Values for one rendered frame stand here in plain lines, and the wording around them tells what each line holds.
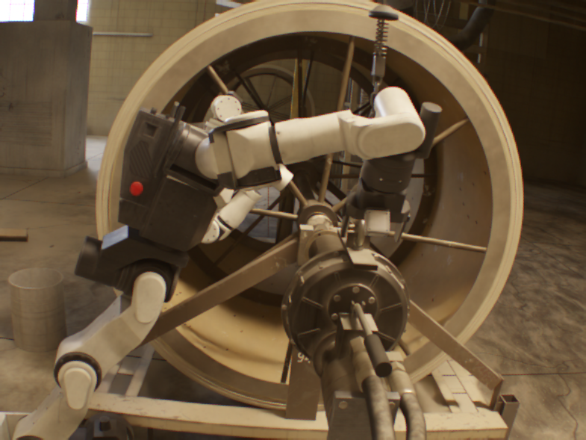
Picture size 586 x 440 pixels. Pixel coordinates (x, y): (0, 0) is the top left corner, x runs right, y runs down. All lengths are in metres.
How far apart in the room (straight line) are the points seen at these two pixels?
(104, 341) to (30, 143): 6.26
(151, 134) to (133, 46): 11.28
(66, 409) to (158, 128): 0.85
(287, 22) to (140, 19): 10.76
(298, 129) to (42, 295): 2.10
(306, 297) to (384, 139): 0.45
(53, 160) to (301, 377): 6.04
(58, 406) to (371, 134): 1.21
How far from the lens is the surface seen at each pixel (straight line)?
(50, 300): 2.80
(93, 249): 1.43
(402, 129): 0.85
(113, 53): 12.69
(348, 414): 0.98
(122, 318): 1.46
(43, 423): 1.70
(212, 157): 0.95
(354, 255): 1.11
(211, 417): 2.06
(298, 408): 2.06
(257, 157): 0.88
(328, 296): 1.16
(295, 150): 0.87
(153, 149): 1.31
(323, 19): 1.93
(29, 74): 7.63
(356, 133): 0.85
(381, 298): 1.18
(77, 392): 1.56
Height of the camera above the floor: 1.40
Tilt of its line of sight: 14 degrees down
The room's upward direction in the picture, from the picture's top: 6 degrees clockwise
